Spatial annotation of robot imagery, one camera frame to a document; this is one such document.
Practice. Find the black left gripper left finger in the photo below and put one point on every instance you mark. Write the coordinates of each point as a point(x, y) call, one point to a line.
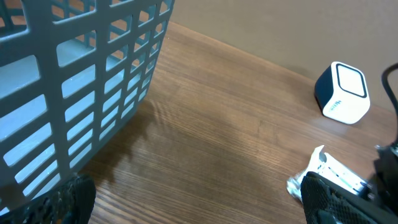
point(71, 202)

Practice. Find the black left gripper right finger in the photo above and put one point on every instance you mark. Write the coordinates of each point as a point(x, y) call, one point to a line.
point(325, 202)

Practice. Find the white barcode scanner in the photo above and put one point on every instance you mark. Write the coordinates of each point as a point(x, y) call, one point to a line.
point(342, 94)

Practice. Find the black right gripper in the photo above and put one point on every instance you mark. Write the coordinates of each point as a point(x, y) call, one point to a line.
point(382, 186)

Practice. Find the grey plastic lattice basket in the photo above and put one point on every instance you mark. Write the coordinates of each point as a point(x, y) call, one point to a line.
point(72, 74)

